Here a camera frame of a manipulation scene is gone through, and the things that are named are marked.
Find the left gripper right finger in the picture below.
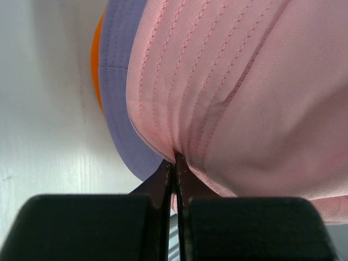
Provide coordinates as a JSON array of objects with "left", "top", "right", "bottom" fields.
[{"left": 174, "top": 154, "right": 339, "bottom": 260}]

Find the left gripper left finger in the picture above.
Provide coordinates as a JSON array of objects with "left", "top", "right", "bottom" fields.
[{"left": 13, "top": 161, "right": 172, "bottom": 260}]

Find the pink bucket hat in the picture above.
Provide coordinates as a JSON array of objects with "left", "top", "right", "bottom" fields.
[{"left": 126, "top": 1, "right": 347, "bottom": 224}]

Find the orange bucket hat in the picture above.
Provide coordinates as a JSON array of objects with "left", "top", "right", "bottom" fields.
[{"left": 90, "top": 13, "right": 104, "bottom": 111}]

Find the purple bucket hat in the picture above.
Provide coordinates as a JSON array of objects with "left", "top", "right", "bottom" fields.
[{"left": 98, "top": 0, "right": 163, "bottom": 181}]

